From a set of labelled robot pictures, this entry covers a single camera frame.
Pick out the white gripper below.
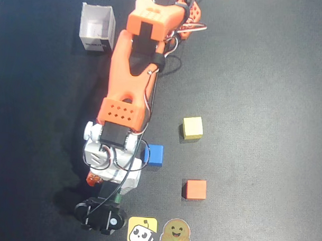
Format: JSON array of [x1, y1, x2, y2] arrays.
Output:
[[85, 156, 144, 202]]

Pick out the orange robot base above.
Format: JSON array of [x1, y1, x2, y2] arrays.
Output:
[[177, 0, 208, 40]]

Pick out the blue wooden cube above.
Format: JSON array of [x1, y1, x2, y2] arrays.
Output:
[[143, 144, 164, 166]]

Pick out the orange wooden cube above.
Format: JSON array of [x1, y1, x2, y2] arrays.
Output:
[[184, 179, 208, 201]]

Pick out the yellow wooden cube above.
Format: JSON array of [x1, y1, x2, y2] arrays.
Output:
[[181, 115, 204, 141]]

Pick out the yellow robot sticker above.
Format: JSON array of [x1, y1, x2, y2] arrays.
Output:
[[127, 216, 159, 241]]

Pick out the hugging face emoji sticker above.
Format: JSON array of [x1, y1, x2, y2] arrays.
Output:
[[160, 217, 192, 241]]

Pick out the white cardboard box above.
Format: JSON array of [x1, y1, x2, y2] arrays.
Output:
[[78, 2, 117, 53]]

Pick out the black fabric mat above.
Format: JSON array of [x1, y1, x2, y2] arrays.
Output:
[[0, 0, 322, 241]]

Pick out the black camera cable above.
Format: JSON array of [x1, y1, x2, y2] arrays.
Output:
[[87, 51, 182, 225]]

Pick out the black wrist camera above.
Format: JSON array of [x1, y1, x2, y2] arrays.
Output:
[[72, 198, 127, 236]]

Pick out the black wrist servo wire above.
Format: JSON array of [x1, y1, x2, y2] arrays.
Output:
[[81, 138, 152, 171]]

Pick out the red white servo wire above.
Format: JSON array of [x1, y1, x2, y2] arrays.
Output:
[[136, 72, 154, 133], [163, 20, 208, 59]]

